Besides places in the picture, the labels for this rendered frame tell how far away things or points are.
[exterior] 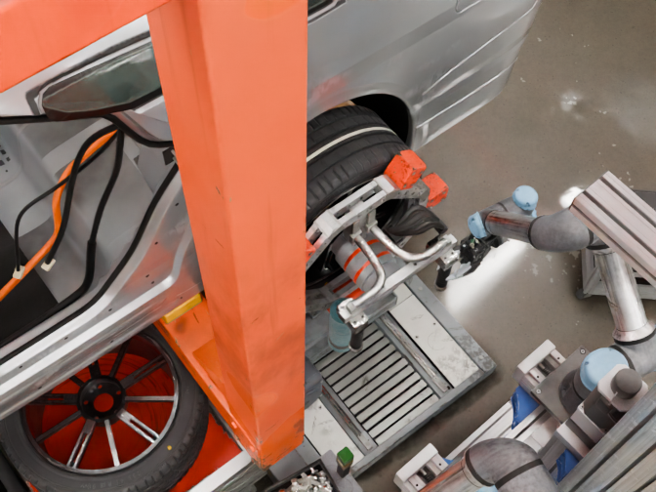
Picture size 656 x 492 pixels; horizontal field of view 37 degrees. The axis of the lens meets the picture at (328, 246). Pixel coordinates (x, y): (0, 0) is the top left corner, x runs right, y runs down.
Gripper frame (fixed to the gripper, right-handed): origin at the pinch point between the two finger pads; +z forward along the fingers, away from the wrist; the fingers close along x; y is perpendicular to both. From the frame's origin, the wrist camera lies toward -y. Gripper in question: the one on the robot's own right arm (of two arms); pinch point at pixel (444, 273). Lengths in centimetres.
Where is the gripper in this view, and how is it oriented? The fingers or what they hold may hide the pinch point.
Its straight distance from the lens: 298.8
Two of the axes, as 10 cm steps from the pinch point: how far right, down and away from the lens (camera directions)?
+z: -7.9, 5.3, -3.0
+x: 6.1, 7.1, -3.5
